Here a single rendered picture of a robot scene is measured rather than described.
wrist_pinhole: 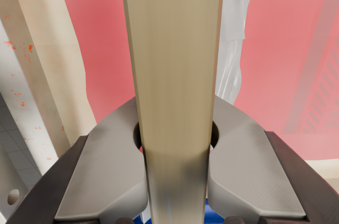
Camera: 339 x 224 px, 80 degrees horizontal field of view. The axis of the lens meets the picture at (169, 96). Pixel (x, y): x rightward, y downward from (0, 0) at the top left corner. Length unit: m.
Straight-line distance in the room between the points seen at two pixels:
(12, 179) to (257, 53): 0.38
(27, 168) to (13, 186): 1.79
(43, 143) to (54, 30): 0.15
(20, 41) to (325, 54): 0.36
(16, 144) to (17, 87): 1.74
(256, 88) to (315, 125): 0.12
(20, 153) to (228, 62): 1.95
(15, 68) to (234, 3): 0.25
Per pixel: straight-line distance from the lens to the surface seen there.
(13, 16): 0.29
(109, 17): 0.26
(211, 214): 0.40
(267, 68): 0.29
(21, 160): 2.14
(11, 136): 2.00
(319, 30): 0.31
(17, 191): 0.41
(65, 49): 0.29
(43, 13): 0.29
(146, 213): 0.35
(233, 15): 0.26
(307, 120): 0.37
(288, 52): 0.30
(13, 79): 0.30
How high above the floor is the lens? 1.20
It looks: 61 degrees down
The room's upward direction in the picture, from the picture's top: 180 degrees counter-clockwise
